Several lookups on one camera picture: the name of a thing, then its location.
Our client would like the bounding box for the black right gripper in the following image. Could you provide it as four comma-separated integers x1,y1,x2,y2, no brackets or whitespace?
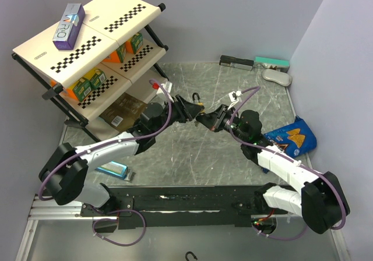
198,103,249,142

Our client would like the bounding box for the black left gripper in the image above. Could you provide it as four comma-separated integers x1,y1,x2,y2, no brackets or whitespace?
153,96,205,137

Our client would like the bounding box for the yellow padlock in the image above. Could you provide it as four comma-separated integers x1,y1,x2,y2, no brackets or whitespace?
192,92,205,115

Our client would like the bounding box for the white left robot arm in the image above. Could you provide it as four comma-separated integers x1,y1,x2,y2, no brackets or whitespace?
38,95,205,216

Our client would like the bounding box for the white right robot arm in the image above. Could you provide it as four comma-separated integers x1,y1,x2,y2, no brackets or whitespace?
196,104,350,234

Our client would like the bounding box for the black rectangular box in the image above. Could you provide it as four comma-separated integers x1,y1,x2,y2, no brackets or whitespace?
219,55,254,71

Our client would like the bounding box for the brown foil pouch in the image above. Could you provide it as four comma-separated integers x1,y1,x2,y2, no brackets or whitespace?
99,93,147,132

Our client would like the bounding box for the teal white box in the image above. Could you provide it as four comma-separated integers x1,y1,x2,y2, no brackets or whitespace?
254,57,290,73

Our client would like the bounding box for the grey oval case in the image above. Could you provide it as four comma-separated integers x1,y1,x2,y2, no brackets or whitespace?
262,69,293,87

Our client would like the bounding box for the blue Doritos chip bag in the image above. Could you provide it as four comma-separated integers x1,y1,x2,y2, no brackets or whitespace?
264,116,317,158

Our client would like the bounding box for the blue toothpaste box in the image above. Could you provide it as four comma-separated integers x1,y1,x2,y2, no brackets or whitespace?
96,161,135,182

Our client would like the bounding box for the white checkered shelf rack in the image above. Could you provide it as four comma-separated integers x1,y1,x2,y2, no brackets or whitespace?
12,0,168,142

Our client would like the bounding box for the black hook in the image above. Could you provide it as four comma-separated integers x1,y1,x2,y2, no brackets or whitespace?
185,251,198,261

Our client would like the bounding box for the purple silver box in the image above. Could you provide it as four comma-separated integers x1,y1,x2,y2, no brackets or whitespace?
52,3,85,51

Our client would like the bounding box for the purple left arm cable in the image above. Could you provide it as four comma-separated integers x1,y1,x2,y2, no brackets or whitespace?
38,79,172,200

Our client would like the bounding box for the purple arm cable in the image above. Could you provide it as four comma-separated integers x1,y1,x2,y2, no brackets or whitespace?
38,79,172,200
228,86,348,230

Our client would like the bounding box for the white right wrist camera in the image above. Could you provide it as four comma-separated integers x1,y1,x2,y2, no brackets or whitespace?
228,90,242,110

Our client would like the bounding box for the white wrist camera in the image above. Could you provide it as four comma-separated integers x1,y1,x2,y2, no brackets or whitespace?
152,81,173,101
228,90,242,110

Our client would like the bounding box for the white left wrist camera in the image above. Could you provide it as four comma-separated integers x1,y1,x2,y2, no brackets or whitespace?
152,81,173,101

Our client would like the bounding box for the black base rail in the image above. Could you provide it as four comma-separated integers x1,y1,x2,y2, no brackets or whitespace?
30,185,285,232

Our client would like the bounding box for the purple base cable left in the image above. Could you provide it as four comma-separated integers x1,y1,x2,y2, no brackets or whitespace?
92,208,147,246

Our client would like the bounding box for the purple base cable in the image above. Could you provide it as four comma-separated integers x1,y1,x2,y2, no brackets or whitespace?
255,224,308,242
92,208,147,246

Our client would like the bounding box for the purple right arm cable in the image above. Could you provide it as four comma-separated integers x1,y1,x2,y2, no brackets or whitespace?
228,86,348,230

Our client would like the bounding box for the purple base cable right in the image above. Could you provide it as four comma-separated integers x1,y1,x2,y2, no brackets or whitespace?
255,224,308,242

